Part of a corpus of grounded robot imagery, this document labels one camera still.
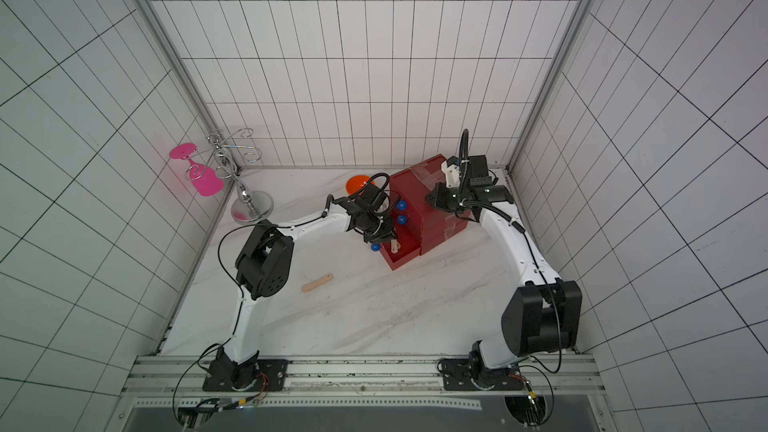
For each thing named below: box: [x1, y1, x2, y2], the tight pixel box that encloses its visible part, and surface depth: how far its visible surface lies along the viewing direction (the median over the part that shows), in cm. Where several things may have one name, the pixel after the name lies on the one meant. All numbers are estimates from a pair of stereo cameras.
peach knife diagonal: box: [301, 274, 334, 292], surface depth 91 cm
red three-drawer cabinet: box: [380, 154, 471, 271], surface depth 90 cm
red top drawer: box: [390, 171, 463, 226], surface depth 86 cm
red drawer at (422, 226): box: [399, 210, 466, 244], surface depth 89 cm
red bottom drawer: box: [379, 218, 423, 263], surface depth 93 cm
